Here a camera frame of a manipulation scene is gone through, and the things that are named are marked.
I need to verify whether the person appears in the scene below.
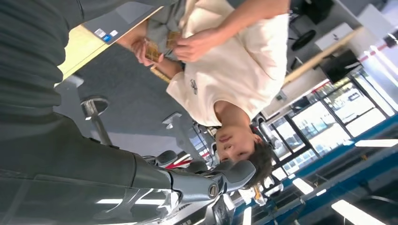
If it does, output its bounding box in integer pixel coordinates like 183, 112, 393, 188
116, 0, 291, 188

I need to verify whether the grey laptop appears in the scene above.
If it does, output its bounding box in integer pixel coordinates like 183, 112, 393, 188
83, 0, 164, 45

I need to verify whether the round stanchion base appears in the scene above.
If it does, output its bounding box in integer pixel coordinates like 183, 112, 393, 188
80, 96, 113, 147

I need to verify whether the silver kiosk stand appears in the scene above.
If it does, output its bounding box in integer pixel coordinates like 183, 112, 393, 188
53, 75, 85, 108

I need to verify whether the red barrier belt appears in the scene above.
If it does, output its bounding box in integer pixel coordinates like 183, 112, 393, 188
164, 159, 194, 170

